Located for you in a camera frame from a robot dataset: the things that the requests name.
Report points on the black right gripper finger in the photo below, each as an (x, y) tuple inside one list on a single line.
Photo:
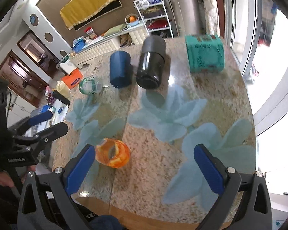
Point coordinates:
[(50, 134)]

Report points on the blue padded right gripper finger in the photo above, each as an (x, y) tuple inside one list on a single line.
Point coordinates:
[(24, 124), (46, 201), (254, 211)]

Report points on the orange translucent cup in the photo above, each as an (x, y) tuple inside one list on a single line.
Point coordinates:
[(112, 153)]

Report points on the dark blue cup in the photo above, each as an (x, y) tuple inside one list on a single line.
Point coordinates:
[(121, 69)]

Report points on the person's left hand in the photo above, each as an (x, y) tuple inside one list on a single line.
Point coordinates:
[(6, 181)]

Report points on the orange box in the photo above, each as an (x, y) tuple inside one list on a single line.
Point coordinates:
[(72, 79)]

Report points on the clear glass jar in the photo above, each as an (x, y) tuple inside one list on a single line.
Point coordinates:
[(90, 85)]

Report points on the yellow cloth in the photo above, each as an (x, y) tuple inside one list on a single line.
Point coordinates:
[(78, 11)]

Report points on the black cylindrical tumbler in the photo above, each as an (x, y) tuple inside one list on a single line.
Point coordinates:
[(151, 63)]

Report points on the white tufted bench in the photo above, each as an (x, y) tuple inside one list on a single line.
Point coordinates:
[(103, 45)]

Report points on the fruit bowl with oranges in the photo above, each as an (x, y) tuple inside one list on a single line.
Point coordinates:
[(132, 20)]

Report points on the teal tissue box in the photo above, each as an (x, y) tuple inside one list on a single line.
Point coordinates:
[(205, 53)]

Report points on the white wire shelf rack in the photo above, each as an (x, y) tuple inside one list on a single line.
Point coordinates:
[(155, 18)]

